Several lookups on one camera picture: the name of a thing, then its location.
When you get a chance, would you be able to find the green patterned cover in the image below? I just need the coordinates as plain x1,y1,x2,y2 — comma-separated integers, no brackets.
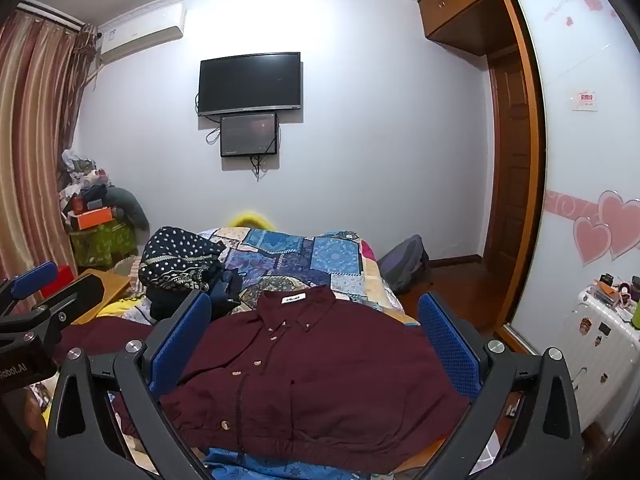
67,219,139,269

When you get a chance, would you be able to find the white heart-print sliding door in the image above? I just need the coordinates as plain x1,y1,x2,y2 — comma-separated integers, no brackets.
501,0,640,363

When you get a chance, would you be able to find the blue patchwork blanket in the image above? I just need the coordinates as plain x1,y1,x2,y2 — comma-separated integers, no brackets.
30,226,501,480

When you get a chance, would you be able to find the red box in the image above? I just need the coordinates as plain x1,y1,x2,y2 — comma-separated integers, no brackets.
42,265,77,299

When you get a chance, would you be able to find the brown wooden door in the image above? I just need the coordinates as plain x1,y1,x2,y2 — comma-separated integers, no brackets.
486,46,532,262

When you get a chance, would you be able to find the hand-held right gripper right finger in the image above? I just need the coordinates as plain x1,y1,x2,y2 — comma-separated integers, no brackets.
400,291,584,480

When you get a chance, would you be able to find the striped pink curtain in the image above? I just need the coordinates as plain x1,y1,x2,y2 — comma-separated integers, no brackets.
0,6,99,313

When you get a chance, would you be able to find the dark navy garment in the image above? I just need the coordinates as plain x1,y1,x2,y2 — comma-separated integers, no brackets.
147,264,244,322

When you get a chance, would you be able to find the pile of bags and clutter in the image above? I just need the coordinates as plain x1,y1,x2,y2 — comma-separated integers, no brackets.
59,148,112,212

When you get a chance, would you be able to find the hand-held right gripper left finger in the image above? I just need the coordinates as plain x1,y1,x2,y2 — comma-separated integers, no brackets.
44,290,213,480

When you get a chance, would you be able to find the white door sticker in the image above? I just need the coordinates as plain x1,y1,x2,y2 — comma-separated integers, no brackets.
569,88,599,111

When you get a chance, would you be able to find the orange box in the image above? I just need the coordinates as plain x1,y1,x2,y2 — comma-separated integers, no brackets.
67,205,114,231

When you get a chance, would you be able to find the black wall television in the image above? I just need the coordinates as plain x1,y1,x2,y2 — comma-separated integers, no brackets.
197,51,303,117

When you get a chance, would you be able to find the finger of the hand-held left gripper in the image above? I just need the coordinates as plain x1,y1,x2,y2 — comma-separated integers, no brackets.
0,274,106,341
0,261,59,314

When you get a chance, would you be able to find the yellow plastic stool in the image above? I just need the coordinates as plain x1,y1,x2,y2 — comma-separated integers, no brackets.
224,211,274,231

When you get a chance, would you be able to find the grey backpack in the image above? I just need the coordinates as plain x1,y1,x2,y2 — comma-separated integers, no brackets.
377,233,431,296

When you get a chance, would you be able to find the small black wall monitor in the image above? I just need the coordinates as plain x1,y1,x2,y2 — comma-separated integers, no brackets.
219,112,279,159

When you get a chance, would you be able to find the wooden board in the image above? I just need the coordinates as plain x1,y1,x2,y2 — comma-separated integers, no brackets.
74,268,134,327

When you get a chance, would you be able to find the white hard suitcase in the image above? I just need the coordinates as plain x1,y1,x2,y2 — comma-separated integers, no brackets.
559,284,640,432

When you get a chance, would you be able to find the maroon button shirt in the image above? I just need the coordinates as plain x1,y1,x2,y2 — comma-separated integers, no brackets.
50,284,473,476

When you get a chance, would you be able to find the navy polka dot cloth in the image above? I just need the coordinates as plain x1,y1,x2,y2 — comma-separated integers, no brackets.
138,226,229,294

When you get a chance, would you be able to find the wooden overhead cabinet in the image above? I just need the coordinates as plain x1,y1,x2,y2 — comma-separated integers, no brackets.
418,0,532,57

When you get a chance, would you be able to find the white air conditioner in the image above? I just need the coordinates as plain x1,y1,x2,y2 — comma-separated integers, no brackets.
97,3,187,65

